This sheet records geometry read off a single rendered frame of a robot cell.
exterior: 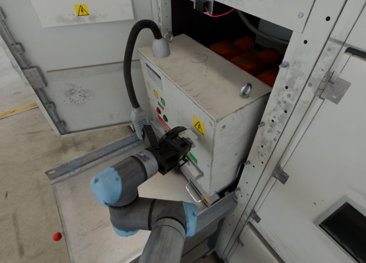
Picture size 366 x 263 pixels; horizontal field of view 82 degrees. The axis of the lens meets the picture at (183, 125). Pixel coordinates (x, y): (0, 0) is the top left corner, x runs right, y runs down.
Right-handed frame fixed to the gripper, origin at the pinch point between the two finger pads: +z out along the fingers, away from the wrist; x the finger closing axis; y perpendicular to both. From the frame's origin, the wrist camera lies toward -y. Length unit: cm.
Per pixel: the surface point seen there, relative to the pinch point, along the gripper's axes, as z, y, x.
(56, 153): 9, -155, -124
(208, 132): -3.4, 8.4, 5.9
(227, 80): 9.5, 4.0, 17.6
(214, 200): 8.7, 14.0, -31.6
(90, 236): -30, -17, -49
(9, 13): -23, -73, 21
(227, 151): 5.2, 13.1, -3.3
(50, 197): -16, -112, -131
